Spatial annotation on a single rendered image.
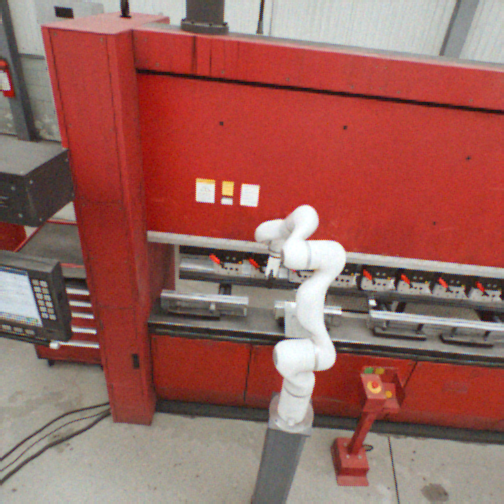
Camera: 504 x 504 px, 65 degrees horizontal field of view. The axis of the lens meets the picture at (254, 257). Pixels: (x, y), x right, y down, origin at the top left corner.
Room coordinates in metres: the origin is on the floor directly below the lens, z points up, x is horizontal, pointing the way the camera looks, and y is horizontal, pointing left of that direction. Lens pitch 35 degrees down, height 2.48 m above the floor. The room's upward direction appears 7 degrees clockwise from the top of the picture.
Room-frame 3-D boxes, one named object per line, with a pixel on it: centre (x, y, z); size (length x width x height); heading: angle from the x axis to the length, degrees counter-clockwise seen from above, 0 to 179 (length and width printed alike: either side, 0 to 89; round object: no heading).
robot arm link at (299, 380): (1.01, -0.20, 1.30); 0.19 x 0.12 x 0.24; 104
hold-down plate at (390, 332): (1.70, -0.90, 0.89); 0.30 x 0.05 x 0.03; 92
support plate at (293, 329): (1.59, -0.30, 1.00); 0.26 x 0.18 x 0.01; 2
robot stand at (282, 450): (1.02, -0.24, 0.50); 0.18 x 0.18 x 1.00; 86
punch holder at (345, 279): (1.74, -0.47, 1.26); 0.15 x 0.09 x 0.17; 92
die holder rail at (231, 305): (1.72, 0.26, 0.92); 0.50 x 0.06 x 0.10; 92
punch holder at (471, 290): (1.76, -1.27, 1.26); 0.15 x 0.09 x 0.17; 92
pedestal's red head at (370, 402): (1.39, -0.76, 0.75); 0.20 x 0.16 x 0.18; 95
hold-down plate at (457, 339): (1.71, -1.30, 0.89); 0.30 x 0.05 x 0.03; 92
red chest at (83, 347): (2.05, 1.22, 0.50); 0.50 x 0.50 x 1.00; 2
